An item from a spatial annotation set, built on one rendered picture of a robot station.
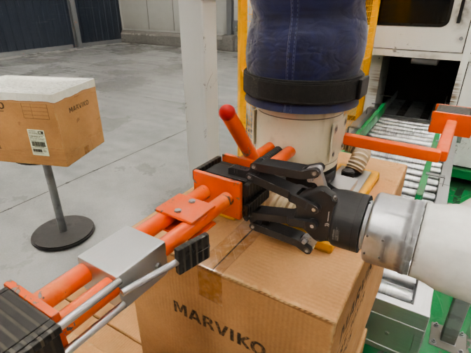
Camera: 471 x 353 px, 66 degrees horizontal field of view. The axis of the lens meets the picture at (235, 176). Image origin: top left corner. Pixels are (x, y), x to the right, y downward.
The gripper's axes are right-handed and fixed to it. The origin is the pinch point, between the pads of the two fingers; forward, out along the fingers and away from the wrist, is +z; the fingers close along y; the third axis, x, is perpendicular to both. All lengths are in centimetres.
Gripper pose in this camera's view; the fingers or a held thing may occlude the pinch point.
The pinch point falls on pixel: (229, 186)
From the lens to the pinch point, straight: 55.0
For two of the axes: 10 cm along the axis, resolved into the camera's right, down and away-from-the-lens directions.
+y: 0.1, 9.0, 4.4
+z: -8.6, -2.2, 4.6
